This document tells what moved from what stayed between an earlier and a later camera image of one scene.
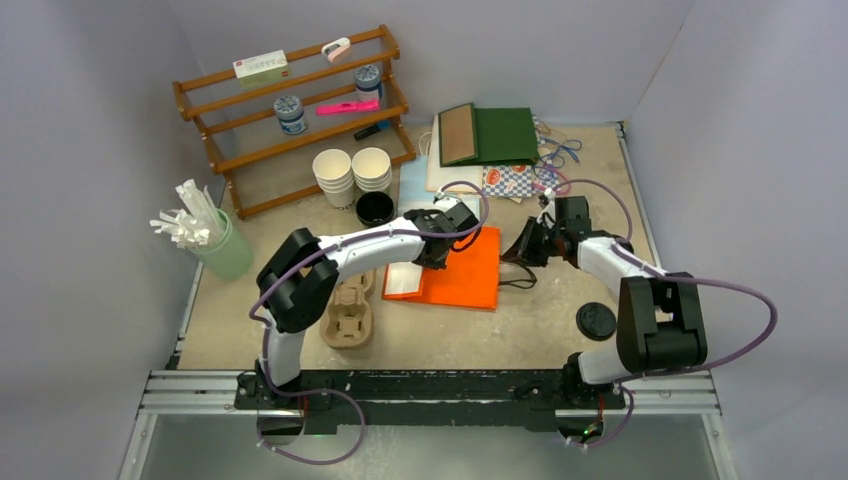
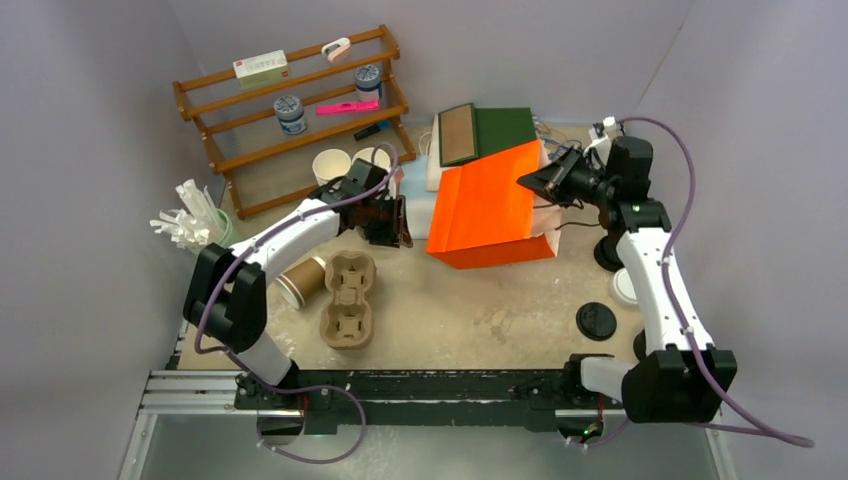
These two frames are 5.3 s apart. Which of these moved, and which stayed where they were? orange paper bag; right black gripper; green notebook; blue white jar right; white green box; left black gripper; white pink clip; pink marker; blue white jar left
Moved: orange paper bag; right black gripper; left black gripper
Stayed: green notebook; white pink clip; pink marker; blue white jar right; white green box; blue white jar left
